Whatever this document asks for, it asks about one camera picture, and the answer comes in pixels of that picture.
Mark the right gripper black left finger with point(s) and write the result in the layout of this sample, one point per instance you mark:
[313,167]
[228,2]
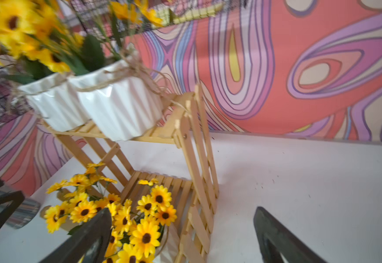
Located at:
[88,244]

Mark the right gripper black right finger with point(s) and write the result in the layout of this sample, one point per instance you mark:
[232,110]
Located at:
[277,243]

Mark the sunflower pot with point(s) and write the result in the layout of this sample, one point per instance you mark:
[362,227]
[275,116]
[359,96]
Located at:
[32,33]
[79,204]
[118,92]
[138,233]

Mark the clear cup of pencils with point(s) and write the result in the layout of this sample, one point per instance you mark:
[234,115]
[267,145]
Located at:
[24,213]

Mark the wooden two-tier shelf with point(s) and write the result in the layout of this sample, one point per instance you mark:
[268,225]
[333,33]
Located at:
[189,172]

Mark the black wire basket back wall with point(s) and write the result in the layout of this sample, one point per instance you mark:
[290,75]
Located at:
[98,18]

